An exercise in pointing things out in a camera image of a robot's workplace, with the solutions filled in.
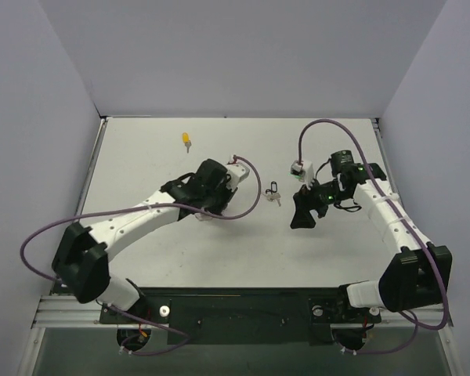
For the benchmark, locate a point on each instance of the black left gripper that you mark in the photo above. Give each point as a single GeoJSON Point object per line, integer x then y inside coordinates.
{"type": "Point", "coordinates": [222, 200]}

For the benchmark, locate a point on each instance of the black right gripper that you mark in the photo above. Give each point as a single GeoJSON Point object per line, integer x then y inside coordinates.
{"type": "Point", "coordinates": [311, 197]}

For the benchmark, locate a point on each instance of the metal key organiser red handle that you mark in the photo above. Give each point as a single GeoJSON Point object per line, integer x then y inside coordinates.
{"type": "Point", "coordinates": [204, 216]}

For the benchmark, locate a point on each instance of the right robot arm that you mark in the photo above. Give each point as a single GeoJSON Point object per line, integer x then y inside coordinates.
{"type": "Point", "coordinates": [418, 273]}

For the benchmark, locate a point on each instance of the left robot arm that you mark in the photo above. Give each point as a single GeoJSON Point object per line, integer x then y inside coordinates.
{"type": "Point", "coordinates": [84, 254]}

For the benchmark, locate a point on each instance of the keys with black tags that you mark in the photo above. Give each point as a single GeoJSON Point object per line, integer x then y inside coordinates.
{"type": "Point", "coordinates": [272, 194]}

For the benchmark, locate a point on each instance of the key with yellow tag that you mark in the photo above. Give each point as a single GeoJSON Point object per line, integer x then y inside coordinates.
{"type": "Point", "coordinates": [186, 141]}

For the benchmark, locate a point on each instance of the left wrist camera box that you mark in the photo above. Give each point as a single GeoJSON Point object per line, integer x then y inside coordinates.
{"type": "Point", "coordinates": [237, 171]}

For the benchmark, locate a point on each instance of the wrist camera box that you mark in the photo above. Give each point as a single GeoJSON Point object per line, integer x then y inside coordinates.
{"type": "Point", "coordinates": [237, 171]}
{"type": "Point", "coordinates": [304, 172]}

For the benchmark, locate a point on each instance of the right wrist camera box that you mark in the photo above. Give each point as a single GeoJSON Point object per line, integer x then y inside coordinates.
{"type": "Point", "coordinates": [304, 172]}

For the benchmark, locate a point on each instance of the aluminium front rail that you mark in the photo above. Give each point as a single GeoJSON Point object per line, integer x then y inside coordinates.
{"type": "Point", "coordinates": [60, 311]}

